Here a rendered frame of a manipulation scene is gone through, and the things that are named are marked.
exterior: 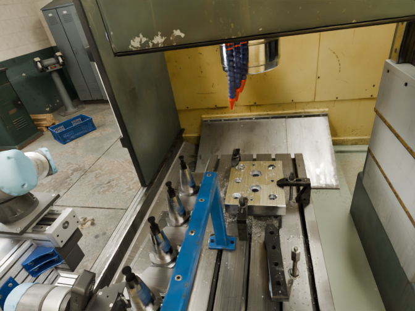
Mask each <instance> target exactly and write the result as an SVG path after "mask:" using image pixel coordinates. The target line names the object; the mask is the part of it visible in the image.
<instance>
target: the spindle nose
mask: <svg viewBox="0 0 415 311"><path fill-rule="evenodd" d="M247 45H248V47H247V49H248V53H247V55H248V58H247V60H248V63H247V65H248V68H247V71H248V73H247V75H251V74H256V73H262V72H266V71H269V70H272V69H274V68H276V67H277V66H278V65H279V64H280V57H281V37H279V38H269V39H260V40H254V41H247ZM224 46H225V45H224V44H220V45H219V50H220V60H221V64H222V70H223V71H224V72H225V73H227V72H228V71H227V64H226V63H227V60H226V54H225V47H224Z"/></svg>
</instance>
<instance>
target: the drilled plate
mask: <svg viewBox="0 0 415 311"><path fill-rule="evenodd" d="M239 164H240V165H239ZM239 164H238V166H237V169H236V167H233V166H232V167H231V171H230V177H229V181H228V187H227V193H226V197H225V203H224V206H225V213H233V214H237V212H238V203H239V200H238V199H239V197H241V196H247V197H248V199H250V200H248V211H247V213H248V214H266V215H286V203H285V189H284V186H278V185H277V181H278V180H279V179H281V178H283V167H282V161H246V162H239ZM243 164H244V165H243ZM247 164H248V165H247ZM257 164H258V165H257ZM272 164H273V165H272ZM275 165H276V166H275ZM244 166H246V167H245V168H244ZM238 168H239V169H238ZM242 168H243V169H242ZM268 168H269V169H268ZM270 168H271V169H270ZM273 169H274V170H273ZM242 170H244V171H242ZM249 170H250V171H249ZM251 170H252V171H251ZM261 171H262V172H261ZM236 172H237V173H236ZM250 175H251V176H250ZM260 175H261V176H260ZM241 177H242V178H241ZM255 177H256V178H255ZM275 184H276V185H277V186H276V185H275ZM245 185H246V186H245ZM248 188H249V189H248ZM249 190H250V191H249ZM234 192H239V194H238V193H234ZM240 192H241V194H240ZM251 197H252V198H251ZM267 197H269V198H270V199H271V200H270V199H269V198H267Z"/></svg>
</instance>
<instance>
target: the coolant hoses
mask: <svg viewBox="0 0 415 311"><path fill-rule="evenodd" d="M224 47H225V54H226V60H227V63H226V64H227V71H228V72H227V75H228V89H229V91H228V99H229V103H230V109H231V110H233V107H234V104H235V101H238V98H239V95H240V93H242V92H243V88H244V86H245V82H246V79H247V76H246V74H247V73H248V71H247V68H248V65H247V63H248V60H247V58H248V55H247V53H248V49H247V47H248V45H247V41H245V42H239V43H229V44H225V46H224Z"/></svg>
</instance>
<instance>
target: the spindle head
mask: <svg viewBox="0 0 415 311"><path fill-rule="evenodd" d="M97 2H98V6H99V9H100V11H101V15H102V17H103V20H104V24H105V26H106V30H107V34H108V36H109V39H110V42H111V45H112V48H113V51H114V52H115V53H117V57H123V56H133V55H139V54H148V53H154V52H164V51H173V50H179V49H189V48H198V47H204V46H214V45H220V44H229V43H239V42H245V41H254V40H260V39H269V38H279V37H285V36H295V35H305V34H310V33H320V32H325V31H335V30H345V29H350V28H361V27H370V26H376V25H385V24H391V23H401V22H410V21H415V0H97Z"/></svg>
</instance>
